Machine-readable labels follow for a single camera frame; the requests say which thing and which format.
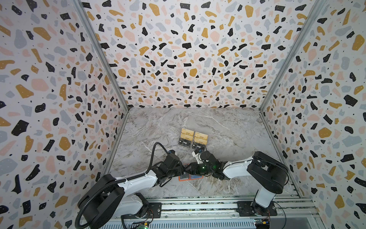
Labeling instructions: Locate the orange card holder wallet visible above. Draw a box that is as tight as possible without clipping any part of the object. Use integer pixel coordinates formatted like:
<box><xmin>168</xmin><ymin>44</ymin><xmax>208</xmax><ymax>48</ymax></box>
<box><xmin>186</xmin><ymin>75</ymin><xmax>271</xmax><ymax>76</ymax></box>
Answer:
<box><xmin>178</xmin><ymin>173</ymin><xmax>204</xmax><ymax>182</ymax></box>

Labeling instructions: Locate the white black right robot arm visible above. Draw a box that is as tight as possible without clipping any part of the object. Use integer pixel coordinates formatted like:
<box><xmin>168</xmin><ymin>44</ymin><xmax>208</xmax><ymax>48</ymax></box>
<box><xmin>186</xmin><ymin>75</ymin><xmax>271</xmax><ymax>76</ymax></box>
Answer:
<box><xmin>185</xmin><ymin>150</ymin><xmax>289</xmax><ymax>212</ymax></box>

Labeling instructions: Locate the black card behind front left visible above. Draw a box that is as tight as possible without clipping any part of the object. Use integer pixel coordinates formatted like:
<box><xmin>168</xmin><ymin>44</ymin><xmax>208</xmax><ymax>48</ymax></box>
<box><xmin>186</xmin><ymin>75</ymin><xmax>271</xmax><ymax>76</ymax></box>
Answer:
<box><xmin>178</xmin><ymin>138</ymin><xmax>192</xmax><ymax>148</ymax></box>

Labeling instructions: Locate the clear acrylic card stand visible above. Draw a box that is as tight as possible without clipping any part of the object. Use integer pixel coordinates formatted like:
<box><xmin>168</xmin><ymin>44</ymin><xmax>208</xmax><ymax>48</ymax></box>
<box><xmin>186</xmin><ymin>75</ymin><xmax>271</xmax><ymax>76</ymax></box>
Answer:
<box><xmin>179</xmin><ymin>131</ymin><xmax>207</xmax><ymax>152</ymax></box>

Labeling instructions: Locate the gold card middle left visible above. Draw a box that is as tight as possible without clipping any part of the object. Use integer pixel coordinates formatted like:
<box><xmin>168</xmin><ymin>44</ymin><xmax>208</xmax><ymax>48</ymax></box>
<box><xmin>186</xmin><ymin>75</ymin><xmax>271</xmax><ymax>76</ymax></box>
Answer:
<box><xmin>180</xmin><ymin>133</ymin><xmax>193</xmax><ymax>141</ymax></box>

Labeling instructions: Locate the gold card back left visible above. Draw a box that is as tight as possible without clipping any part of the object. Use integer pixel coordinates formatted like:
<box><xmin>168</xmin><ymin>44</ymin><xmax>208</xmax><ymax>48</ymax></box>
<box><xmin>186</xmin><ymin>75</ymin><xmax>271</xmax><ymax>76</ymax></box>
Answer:
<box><xmin>181</xmin><ymin>128</ymin><xmax>194</xmax><ymax>136</ymax></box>

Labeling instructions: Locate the green circuit board left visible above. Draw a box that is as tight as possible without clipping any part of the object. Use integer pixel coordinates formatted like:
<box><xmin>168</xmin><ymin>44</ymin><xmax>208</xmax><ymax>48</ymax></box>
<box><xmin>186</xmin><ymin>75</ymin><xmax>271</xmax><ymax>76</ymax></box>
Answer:
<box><xmin>135</xmin><ymin>222</ymin><xmax>149</xmax><ymax>229</ymax></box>

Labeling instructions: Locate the circuit board right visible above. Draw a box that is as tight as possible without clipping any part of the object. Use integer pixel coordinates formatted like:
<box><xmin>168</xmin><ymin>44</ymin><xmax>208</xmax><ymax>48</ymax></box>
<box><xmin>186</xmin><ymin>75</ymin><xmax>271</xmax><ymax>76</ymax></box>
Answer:
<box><xmin>254</xmin><ymin>219</ymin><xmax>270</xmax><ymax>229</ymax></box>

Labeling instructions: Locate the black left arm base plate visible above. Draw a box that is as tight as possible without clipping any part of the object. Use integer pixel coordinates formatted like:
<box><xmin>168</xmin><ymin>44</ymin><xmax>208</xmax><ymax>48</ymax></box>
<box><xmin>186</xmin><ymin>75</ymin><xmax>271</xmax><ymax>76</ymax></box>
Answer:
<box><xmin>123</xmin><ymin>202</ymin><xmax>162</xmax><ymax>220</ymax></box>

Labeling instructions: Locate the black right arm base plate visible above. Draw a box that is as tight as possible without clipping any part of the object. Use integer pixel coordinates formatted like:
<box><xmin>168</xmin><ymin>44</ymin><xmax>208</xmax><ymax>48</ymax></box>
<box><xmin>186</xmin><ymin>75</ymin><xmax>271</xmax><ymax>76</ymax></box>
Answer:
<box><xmin>236</xmin><ymin>200</ymin><xmax>277</xmax><ymax>217</ymax></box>

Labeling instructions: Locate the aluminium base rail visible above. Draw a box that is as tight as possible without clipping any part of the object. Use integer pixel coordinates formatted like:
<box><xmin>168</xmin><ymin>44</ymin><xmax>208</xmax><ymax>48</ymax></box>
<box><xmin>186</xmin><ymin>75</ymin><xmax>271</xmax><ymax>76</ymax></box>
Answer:
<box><xmin>104</xmin><ymin>195</ymin><xmax>325</xmax><ymax>229</ymax></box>

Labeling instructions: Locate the aluminium corner post left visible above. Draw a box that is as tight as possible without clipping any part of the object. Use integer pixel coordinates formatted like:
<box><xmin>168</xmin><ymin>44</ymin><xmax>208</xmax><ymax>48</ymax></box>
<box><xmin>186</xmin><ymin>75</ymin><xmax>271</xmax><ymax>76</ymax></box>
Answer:
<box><xmin>72</xmin><ymin>0</ymin><xmax>129</xmax><ymax>113</ymax></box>

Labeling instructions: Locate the aluminium corner post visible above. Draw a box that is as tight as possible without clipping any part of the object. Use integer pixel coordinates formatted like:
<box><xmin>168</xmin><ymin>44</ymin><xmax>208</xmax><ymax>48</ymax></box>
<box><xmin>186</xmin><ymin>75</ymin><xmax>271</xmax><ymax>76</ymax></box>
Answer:
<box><xmin>72</xmin><ymin>0</ymin><xmax>129</xmax><ymax>113</ymax></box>
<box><xmin>259</xmin><ymin>0</ymin><xmax>328</xmax><ymax>114</ymax></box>

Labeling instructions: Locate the aluminium corner post right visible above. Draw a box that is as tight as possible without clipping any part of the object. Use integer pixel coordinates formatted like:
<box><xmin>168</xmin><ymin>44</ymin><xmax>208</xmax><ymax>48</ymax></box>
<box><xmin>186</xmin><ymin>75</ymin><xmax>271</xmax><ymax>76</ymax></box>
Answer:
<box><xmin>259</xmin><ymin>0</ymin><xmax>328</xmax><ymax>114</ymax></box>

